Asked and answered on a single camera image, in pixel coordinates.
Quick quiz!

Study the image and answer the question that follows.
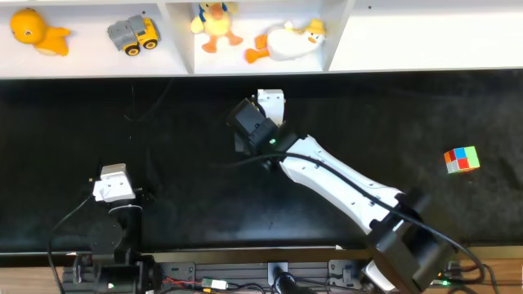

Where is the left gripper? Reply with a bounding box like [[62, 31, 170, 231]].
[[94, 149, 163, 204]]

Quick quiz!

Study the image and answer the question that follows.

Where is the grey and yellow toy truck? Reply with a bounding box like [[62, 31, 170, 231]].
[[106, 14, 161, 57]]

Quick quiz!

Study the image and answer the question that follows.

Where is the yellow rubber duck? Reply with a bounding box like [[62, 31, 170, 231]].
[[9, 7, 72, 57]]

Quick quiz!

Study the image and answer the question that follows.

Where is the many-coloured puzzle cube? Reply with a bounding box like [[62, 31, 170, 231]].
[[443, 145, 481, 175]]

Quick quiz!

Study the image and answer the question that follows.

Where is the white plush duck yellow hat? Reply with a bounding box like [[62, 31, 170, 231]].
[[244, 18, 328, 65]]

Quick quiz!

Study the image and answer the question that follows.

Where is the white shelf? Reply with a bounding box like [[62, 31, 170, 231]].
[[0, 0, 523, 79]]

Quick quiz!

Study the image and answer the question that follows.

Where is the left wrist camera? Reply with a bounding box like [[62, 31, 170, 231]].
[[92, 163, 137, 204]]

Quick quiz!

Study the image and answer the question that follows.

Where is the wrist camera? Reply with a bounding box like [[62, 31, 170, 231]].
[[256, 88, 286, 127], [92, 163, 137, 204]]

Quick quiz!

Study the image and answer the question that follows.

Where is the mounting rail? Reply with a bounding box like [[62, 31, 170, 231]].
[[60, 255, 454, 294]]

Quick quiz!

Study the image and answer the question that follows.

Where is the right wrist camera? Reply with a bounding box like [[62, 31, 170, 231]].
[[256, 88, 286, 127]]

